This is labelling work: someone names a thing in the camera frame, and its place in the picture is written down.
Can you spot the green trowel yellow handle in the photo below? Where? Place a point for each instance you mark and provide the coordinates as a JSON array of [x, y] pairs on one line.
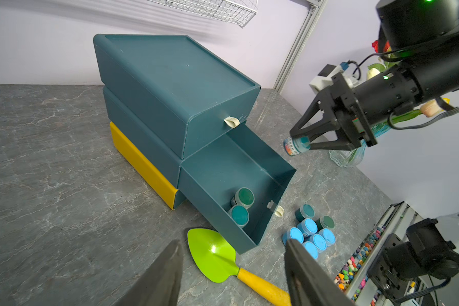
[[216, 259]]

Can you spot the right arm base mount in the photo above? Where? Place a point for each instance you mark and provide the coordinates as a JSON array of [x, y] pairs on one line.
[[432, 249]]

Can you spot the teal drawer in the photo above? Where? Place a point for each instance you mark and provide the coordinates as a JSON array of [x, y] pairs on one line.
[[211, 177]]

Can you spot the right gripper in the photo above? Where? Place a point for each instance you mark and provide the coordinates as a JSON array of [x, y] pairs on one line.
[[352, 112]]

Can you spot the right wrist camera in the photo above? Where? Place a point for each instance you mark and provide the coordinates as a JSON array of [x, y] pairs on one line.
[[324, 77]]

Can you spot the teal glass vase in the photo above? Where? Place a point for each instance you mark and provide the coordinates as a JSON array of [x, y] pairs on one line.
[[352, 158]]

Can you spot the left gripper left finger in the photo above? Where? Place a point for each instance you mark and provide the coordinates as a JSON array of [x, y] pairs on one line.
[[160, 284]]

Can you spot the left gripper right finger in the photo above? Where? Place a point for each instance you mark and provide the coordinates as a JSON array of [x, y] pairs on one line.
[[308, 284]]

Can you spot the teal drawer cabinet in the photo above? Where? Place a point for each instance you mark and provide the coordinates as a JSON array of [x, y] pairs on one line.
[[167, 97]]

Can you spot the blue paint can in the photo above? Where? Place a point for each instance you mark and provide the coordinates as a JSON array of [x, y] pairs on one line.
[[311, 249], [293, 234], [308, 227], [328, 236], [319, 242]]

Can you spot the white wire wall shelf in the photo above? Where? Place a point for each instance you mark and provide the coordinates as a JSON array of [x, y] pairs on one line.
[[237, 12]]

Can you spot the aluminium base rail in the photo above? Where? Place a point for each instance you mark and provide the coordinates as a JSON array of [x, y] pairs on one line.
[[360, 289]]

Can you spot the artificial flower bouquet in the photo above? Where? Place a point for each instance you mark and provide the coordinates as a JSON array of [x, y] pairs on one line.
[[403, 86]]

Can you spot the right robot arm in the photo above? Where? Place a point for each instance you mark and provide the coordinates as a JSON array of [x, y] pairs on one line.
[[420, 40]]

